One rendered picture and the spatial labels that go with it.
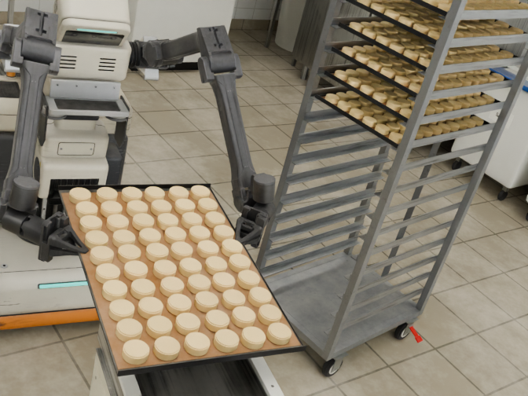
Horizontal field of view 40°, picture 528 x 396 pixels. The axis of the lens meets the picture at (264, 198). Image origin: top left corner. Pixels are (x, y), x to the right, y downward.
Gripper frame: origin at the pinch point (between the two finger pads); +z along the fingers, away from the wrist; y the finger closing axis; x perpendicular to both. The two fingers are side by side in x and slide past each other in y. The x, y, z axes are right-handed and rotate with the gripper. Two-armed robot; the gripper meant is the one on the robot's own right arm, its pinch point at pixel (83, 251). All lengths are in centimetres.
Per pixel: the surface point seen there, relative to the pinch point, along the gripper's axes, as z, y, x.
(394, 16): 32, 41, 123
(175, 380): 30.0, -15.4, -7.6
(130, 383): 24.6, -9.3, -19.0
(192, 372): 32.1, -15.4, -3.3
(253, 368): 43.8, -10.2, 0.5
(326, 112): 18, -5, 137
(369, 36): 26, 31, 125
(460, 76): 59, 22, 147
